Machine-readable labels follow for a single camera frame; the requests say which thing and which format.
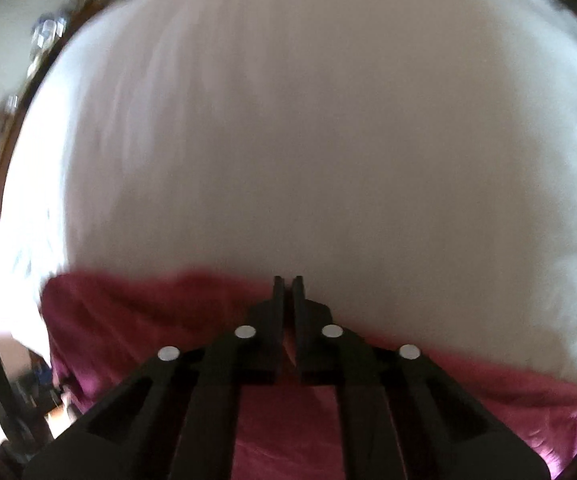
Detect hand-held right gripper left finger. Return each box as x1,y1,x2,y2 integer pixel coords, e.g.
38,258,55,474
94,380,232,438
21,276,286,480

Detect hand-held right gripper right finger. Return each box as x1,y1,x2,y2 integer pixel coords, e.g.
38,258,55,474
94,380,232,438
291,275,550,480

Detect red fleece pants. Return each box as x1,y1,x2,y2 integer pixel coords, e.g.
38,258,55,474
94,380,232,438
41,270,577,480

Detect white bed blanket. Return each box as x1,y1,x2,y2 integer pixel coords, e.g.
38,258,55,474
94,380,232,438
0,0,577,401

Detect wooden dresser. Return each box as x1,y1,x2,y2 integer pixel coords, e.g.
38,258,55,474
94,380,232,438
0,0,169,223

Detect glass jar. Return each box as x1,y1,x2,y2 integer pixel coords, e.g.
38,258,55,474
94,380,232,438
31,17,68,50

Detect black curved frame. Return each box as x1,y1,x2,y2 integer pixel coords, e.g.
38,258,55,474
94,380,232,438
0,335,52,461

